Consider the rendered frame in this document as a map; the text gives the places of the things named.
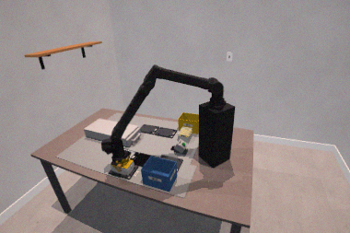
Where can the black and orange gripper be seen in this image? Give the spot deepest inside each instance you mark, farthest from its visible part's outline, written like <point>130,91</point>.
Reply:
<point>123,154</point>

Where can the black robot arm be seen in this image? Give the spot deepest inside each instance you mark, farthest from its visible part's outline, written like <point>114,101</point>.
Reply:
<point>212,85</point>

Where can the yellow open-top bin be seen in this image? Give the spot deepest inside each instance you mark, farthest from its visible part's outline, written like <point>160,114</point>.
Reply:
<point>189,120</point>

